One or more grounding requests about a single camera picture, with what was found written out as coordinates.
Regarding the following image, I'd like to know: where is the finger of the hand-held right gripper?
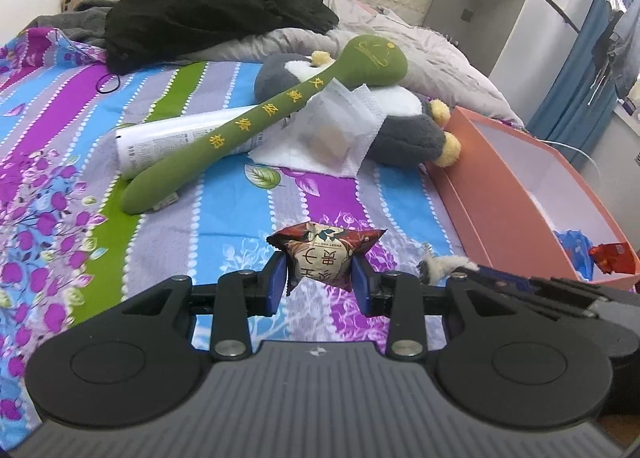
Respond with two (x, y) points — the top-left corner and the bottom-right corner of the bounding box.
(475, 265), (608, 306)
(510, 291), (598, 321)

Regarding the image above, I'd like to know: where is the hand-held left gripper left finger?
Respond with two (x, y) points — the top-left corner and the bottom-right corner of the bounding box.
(117, 254), (290, 361)

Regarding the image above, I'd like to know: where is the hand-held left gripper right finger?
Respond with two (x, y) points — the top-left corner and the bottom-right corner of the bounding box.
(351, 258), (523, 361)

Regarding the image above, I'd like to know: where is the brown red snack packet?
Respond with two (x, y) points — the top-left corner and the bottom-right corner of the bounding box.
(266, 221), (388, 296)

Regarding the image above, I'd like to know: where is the white fluffy keychain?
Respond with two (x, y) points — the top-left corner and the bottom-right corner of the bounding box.
(417, 253), (478, 284)

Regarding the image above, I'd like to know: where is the blue plastic snack bag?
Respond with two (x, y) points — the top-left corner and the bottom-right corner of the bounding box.
(554, 229), (601, 281)

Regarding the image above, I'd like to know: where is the red foil packet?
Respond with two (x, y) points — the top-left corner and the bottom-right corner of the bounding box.
(587, 242), (636, 275)

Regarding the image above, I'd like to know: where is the pink cardboard box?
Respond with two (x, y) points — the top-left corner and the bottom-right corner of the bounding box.
(425, 106), (640, 296)

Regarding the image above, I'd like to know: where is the translucent white packet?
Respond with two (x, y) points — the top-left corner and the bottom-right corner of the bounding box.
(247, 80), (386, 178)

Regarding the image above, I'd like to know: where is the green plush massage hammer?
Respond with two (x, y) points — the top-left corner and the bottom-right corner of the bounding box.
(122, 34), (409, 215)

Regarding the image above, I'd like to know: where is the grey penguin plush toy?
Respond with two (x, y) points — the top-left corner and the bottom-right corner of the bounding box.
(254, 51), (462, 168)

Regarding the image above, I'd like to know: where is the white tube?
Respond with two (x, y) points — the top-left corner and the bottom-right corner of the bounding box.
(115, 108), (296, 180)

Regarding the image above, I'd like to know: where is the blue curtain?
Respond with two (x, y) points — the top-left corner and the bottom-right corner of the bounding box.
(527, 0), (640, 144)

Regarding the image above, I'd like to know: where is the striped floral bed sheet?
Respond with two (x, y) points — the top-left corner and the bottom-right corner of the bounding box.
(0, 27), (501, 439)

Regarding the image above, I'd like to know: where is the grey quilt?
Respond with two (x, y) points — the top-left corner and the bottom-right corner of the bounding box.
(30, 0), (526, 126)

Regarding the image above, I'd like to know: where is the hanging denim jacket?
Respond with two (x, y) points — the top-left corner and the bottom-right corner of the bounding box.
(590, 0), (640, 104)

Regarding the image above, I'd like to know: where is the black curtain rod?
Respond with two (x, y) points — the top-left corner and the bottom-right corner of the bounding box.
(530, 0), (583, 34)

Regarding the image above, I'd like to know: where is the black garment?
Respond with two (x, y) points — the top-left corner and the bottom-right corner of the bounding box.
(104, 0), (341, 76)

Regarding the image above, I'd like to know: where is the white cable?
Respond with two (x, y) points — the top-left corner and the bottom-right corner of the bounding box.
(542, 138), (601, 174)

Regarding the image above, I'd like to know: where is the black hair tie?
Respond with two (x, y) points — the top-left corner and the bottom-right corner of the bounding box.
(96, 71), (123, 94)

